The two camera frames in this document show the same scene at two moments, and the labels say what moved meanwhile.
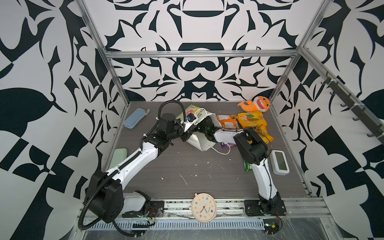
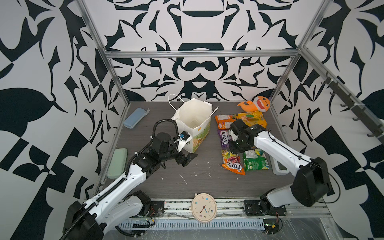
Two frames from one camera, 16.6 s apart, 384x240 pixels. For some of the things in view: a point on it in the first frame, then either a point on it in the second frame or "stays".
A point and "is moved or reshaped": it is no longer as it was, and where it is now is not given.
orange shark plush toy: (260, 104) stays
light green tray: (119, 154) stays
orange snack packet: (228, 121) stays
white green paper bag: (198, 138) is moved or reshaped
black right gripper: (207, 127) -> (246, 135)
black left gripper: (187, 134) -> (179, 158)
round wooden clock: (204, 207) stays
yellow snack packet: (254, 119) stays
